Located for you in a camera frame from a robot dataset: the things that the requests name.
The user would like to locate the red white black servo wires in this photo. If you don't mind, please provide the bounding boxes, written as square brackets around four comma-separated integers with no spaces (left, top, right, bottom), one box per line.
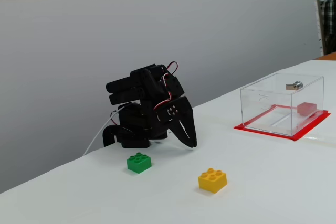
[153,61,180,111]

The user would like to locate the metal box lock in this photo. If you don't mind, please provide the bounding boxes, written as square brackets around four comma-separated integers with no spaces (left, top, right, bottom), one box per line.
[285,80,303,91]

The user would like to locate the transparent plastic box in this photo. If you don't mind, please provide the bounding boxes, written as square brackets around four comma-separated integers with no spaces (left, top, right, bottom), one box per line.
[240,73,324,137]

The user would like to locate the red tape frame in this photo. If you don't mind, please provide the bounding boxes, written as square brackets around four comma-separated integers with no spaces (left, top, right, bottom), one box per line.
[234,104,331,142]

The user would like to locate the metal shelf upright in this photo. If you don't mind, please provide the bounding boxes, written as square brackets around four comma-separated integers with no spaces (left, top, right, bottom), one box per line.
[313,0,328,57]

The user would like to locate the green lego brick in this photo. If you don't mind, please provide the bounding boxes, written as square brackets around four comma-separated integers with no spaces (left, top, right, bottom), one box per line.
[126,152,152,174]

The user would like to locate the red lego brick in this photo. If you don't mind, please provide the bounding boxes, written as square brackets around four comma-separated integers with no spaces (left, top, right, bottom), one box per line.
[297,101,318,118]

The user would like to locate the black table clamp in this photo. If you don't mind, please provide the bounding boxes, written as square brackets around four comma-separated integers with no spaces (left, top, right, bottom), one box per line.
[102,125,120,148]

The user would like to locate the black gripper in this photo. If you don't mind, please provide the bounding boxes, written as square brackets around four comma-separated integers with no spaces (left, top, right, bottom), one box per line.
[155,95,198,148]

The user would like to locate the yellow lego brick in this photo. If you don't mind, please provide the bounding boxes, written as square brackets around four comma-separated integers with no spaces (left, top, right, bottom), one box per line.
[197,167,227,194]

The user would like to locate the brown wooden table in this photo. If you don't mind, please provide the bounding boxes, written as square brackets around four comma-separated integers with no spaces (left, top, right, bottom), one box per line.
[314,52,336,61]

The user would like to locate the white cable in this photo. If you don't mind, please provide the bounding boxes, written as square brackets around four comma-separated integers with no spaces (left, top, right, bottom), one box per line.
[83,103,133,157]

